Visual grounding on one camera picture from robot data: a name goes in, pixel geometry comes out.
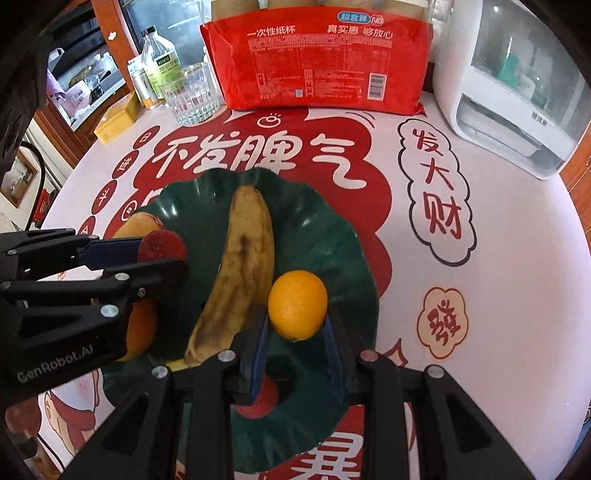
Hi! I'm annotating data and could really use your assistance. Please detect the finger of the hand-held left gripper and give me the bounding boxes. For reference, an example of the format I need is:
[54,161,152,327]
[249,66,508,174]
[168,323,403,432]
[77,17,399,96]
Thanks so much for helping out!
[0,257,190,319]
[0,228,148,282]

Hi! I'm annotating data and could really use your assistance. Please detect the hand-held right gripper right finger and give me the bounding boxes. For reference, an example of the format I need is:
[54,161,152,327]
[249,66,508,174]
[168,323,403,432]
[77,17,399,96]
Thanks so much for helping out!
[321,308,539,480]

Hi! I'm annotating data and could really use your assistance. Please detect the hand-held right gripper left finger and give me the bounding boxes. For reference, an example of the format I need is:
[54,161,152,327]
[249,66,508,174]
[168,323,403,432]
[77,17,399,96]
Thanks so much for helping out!
[60,308,271,480]

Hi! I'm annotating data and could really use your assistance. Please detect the red yellow apple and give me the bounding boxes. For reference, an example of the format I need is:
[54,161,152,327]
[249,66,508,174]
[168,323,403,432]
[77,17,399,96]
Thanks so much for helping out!
[113,212,164,241]

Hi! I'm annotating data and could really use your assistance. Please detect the large yellow orange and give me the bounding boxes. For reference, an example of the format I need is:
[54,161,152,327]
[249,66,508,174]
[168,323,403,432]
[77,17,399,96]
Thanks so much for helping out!
[115,298,160,363]

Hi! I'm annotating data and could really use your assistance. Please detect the small yellow orange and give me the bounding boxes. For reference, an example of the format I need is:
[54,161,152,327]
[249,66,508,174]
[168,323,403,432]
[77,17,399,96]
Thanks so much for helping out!
[268,271,328,342]

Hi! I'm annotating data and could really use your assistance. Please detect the green scalloped plate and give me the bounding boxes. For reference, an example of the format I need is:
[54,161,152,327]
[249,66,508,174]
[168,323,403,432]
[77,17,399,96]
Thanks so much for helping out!
[102,168,380,474]

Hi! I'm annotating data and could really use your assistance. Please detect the spotted yellow banana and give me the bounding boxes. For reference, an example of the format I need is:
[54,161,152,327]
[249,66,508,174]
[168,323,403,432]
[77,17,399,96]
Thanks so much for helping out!
[184,185,276,370]

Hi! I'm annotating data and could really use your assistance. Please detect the wooden kitchen counter cabinets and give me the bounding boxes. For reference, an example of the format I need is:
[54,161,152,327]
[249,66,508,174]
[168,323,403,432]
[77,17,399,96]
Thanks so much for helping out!
[28,78,134,169]

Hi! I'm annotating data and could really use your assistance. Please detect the yellow box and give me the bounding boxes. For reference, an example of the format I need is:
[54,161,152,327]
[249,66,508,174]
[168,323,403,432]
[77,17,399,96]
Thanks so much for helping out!
[93,91,140,146]

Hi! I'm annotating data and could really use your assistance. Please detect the pink cloth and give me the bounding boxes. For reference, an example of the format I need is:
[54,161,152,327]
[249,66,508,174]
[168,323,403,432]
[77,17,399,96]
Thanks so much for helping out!
[46,69,89,126]

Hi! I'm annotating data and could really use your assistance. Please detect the silver tin can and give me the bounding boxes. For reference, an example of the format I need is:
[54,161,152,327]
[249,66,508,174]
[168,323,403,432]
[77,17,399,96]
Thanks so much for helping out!
[131,69,163,110]

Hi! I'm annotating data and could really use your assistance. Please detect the clear glass tumbler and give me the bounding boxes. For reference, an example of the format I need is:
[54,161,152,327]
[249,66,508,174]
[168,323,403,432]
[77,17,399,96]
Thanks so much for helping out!
[164,62,221,127]

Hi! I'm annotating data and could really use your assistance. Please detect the printed cartoon tablecloth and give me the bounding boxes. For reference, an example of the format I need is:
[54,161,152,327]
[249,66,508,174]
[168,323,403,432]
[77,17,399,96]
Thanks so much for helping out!
[0,88,591,480]

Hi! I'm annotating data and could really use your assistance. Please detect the clear vinegar bottle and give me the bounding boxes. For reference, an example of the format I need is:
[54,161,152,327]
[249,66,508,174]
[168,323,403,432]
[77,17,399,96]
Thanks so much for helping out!
[140,26,181,100]

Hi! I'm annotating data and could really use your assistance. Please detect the red paper cup package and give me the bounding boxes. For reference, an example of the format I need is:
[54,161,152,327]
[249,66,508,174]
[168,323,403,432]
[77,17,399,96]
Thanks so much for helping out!
[200,7,426,116]

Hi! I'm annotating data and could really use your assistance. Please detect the white cup sterilizer appliance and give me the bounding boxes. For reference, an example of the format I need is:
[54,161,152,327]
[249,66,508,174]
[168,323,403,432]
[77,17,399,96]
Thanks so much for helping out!
[431,0,591,180]

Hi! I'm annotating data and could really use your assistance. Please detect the wooden wall cabinets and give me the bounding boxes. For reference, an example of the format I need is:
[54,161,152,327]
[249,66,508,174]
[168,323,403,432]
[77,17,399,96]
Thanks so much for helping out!
[564,150,591,197]

